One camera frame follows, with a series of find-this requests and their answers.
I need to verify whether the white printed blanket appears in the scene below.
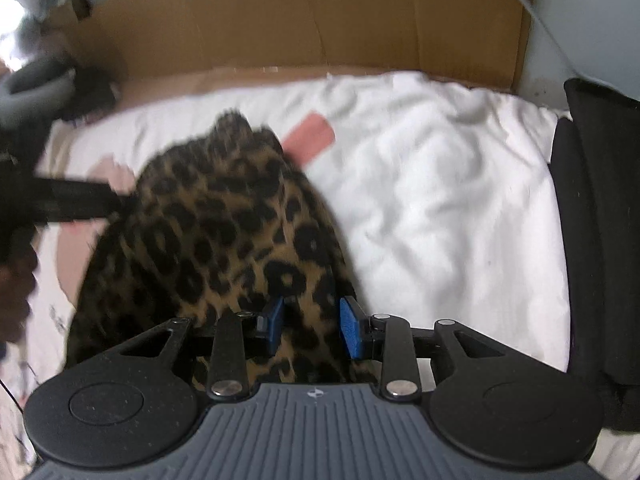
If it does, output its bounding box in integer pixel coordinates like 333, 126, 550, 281
0, 71, 573, 466

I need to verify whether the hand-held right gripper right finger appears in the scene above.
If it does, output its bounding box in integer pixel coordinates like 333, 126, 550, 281
340, 296, 506, 402

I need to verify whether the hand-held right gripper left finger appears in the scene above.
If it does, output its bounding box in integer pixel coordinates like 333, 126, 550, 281
117, 296, 285, 402

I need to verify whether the black folded cloth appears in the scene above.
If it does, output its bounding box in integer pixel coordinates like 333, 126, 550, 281
550, 77, 640, 433

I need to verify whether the flattened cardboard box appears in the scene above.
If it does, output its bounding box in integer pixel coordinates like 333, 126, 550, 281
50, 0, 533, 96

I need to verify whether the person's left hand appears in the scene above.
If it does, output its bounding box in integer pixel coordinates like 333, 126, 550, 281
0, 252, 40, 343

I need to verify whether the leopard print garment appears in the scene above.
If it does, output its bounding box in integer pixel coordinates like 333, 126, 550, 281
65, 110, 381, 396

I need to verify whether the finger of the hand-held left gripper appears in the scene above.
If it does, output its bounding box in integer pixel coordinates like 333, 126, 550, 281
27, 175, 126, 223

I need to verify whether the small black cloth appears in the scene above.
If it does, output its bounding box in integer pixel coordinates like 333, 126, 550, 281
62, 67, 121, 121

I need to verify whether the white cable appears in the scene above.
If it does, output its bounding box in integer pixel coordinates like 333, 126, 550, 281
475, 0, 593, 81

